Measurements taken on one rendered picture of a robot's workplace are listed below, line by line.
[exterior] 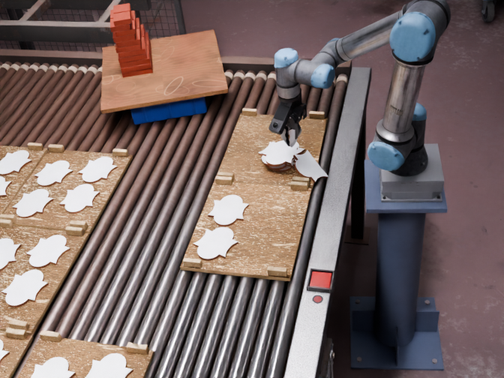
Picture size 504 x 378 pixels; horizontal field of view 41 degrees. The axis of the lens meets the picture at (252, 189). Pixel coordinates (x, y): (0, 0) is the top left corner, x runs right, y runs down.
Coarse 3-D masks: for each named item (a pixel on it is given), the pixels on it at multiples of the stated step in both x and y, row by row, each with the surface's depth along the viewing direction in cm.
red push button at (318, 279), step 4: (312, 272) 205; (316, 272) 205; (320, 272) 205; (324, 272) 205; (312, 276) 204; (316, 276) 204; (320, 276) 204; (324, 276) 203; (328, 276) 203; (312, 280) 203; (316, 280) 202; (320, 280) 202; (324, 280) 202; (328, 280) 202; (312, 284) 201; (316, 284) 201; (320, 284) 201; (324, 284) 201; (328, 284) 201
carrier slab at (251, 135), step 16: (240, 128) 262; (256, 128) 261; (304, 128) 258; (320, 128) 257; (240, 144) 255; (256, 144) 254; (304, 144) 251; (320, 144) 250; (224, 160) 248; (240, 160) 248; (256, 160) 247; (240, 176) 241; (256, 176) 240; (272, 176) 239; (288, 176) 238
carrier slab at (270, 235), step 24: (216, 192) 236; (240, 192) 235; (264, 192) 233; (288, 192) 232; (264, 216) 224; (288, 216) 223; (192, 240) 219; (240, 240) 217; (264, 240) 216; (288, 240) 215; (216, 264) 210; (240, 264) 209; (264, 264) 208; (288, 264) 208
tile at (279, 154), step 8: (272, 144) 244; (280, 144) 244; (296, 144) 243; (264, 152) 241; (272, 152) 241; (280, 152) 240; (288, 152) 240; (296, 152) 239; (272, 160) 237; (280, 160) 237; (288, 160) 237
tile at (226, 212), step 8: (216, 200) 231; (224, 200) 231; (232, 200) 230; (240, 200) 230; (216, 208) 228; (224, 208) 228; (232, 208) 227; (240, 208) 227; (208, 216) 227; (216, 216) 225; (224, 216) 225; (232, 216) 224; (240, 216) 224; (224, 224) 222
